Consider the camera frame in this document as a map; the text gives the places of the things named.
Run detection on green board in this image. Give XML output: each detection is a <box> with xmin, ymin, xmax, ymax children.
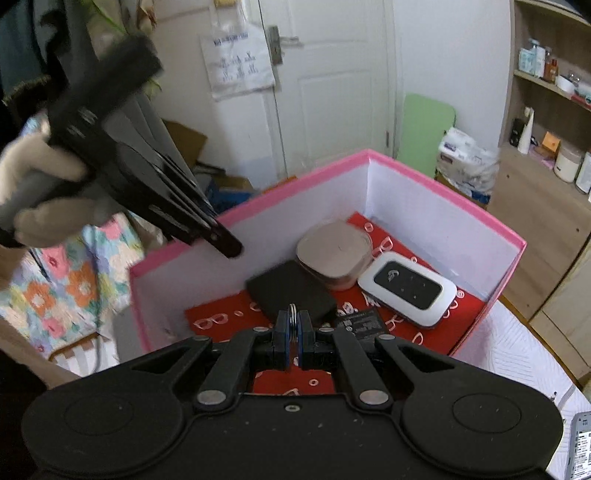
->
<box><xmin>397</xmin><ymin>92</ymin><xmax>457</xmax><ymax>178</ymax></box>

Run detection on metal door handle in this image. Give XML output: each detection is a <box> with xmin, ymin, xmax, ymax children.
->
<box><xmin>267</xmin><ymin>25</ymin><xmax>303</xmax><ymax>65</ymax></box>

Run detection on dark hanging clothes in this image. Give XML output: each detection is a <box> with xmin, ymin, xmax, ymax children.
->
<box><xmin>0</xmin><ymin>0</ymin><xmax>139</xmax><ymax>109</ymax></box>

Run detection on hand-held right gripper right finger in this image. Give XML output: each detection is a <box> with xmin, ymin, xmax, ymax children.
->
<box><xmin>298</xmin><ymin>310</ymin><xmax>458</xmax><ymax>412</ymax></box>

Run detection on white bottle with red cap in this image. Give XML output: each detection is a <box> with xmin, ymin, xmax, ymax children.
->
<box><xmin>575</xmin><ymin>152</ymin><xmax>591</xmax><ymax>195</ymax></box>

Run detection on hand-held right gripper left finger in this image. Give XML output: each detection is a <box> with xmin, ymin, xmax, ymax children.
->
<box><xmin>131</xmin><ymin>310</ymin><xmax>291</xmax><ymax>412</ymax></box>

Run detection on pink oval case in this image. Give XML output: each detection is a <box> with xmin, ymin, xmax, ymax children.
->
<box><xmin>295</xmin><ymin>219</ymin><xmax>374</xmax><ymax>291</ymax></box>

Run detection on wooden bookshelf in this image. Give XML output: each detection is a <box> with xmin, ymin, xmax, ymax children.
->
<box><xmin>485</xmin><ymin>0</ymin><xmax>591</xmax><ymax>324</ymax></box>

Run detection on floral blanket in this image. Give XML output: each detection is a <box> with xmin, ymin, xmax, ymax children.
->
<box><xmin>0</xmin><ymin>215</ymin><xmax>158</xmax><ymax>365</ymax></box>

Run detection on grey router cover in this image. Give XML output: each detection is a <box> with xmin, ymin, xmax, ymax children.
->
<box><xmin>566</xmin><ymin>408</ymin><xmax>591</xmax><ymax>480</ymax></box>

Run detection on white mobile router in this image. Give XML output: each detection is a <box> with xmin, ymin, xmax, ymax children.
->
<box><xmin>358</xmin><ymin>251</ymin><xmax>458</xmax><ymax>329</ymax></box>

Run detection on white tissue pack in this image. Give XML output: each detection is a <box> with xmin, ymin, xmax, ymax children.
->
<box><xmin>436</xmin><ymin>127</ymin><xmax>502</xmax><ymax>204</ymax></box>

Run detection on black battery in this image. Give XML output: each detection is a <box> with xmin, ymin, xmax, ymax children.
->
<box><xmin>333</xmin><ymin>307</ymin><xmax>391</xmax><ymax>340</ymax></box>

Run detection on black wallet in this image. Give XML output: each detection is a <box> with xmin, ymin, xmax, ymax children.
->
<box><xmin>246</xmin><ymin>260</ymin><xmax>338</xmax><ymax>324</ymax></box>

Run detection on white door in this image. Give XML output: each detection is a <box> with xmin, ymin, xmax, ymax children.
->
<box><xmin>152</xmin><ymin>0</ymin><xmax>402</xmax><ymax>181</ymax></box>

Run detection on person's left hand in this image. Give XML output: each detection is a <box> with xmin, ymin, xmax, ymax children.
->
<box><xmin>0</xmin><ymin>136</ymin><xmax>109</xmax><ymax>248</ymax></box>

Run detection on blue and white box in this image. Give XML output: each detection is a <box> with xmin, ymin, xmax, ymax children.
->
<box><xmin>518</xmin><ymin>39</ymin><xmax>546</xmax><ymax>77</ymax></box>

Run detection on white printed tote bag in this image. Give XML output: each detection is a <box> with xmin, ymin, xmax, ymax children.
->
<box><xmin>199</xmin><ymin>21</ymin><xmax>277</xmax><ymax>101</ymax></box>

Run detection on pink box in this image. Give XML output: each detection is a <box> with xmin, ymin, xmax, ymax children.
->
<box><xmin>128</xmin><ymin>148</ymin><xmax>528</xmax><ymax>358</ymax></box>

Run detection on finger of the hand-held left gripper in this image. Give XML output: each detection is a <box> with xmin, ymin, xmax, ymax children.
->
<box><xmin>139</xmin><ymin>178</ymin><xmax>244</xmax><ymax>259</ymax></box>

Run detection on brown cardboard box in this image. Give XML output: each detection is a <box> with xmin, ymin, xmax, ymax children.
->
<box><xmin>161</xmin><ymin>119</ymin><xmax>208</xmax><ymax>172</ymax></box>

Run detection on white jar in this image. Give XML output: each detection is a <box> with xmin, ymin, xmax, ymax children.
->
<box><xmin>554</xmin><ymin>143</ymin><xmax>585</xmax><ymax>184</ymax></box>

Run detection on white spray bottle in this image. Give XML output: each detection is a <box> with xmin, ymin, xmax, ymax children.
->
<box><xmin>517</xmin><ymin>107</ymin><xmax>535</xmax><ymax>154</ymax></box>

